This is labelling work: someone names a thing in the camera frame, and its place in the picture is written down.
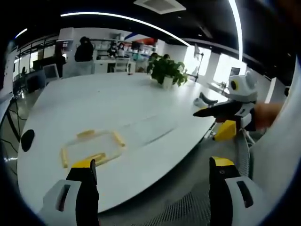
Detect white office chair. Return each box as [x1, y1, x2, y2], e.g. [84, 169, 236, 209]
[42, 63, 61, 83]

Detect clear container with yellow clips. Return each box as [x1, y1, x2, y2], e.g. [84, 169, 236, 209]
[60, 128, 127, 169]

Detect grey office chair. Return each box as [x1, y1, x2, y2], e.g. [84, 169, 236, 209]
[25, 69, 47, 93]

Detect black round pad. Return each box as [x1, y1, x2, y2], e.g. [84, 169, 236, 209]
[21, 129, 36, 152]

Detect black floor cables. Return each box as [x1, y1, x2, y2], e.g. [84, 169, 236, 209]
[0, 95, 29, 146]

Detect long curved ceiling light strip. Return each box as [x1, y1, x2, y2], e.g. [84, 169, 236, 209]
[60, 12, 189, 47]
[227, 0, 244, 62]

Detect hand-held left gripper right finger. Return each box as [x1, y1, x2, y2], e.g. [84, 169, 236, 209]
[208, 156, 271, 226]

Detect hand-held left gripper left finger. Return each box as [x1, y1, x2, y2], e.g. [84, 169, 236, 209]
[39, 159, 101, 226]

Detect ceiling air vent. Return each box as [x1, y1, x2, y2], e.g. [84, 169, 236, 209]
[133, 0, 187, 15]

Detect person's right hand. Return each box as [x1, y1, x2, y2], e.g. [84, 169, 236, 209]
[252, 102, 284, 129]

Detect green potted plant white pot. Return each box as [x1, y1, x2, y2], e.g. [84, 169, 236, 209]
[147, 54, 189, 89]

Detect black and white curved stand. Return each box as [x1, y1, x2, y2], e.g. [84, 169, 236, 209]
[193, 92, 220, 107]

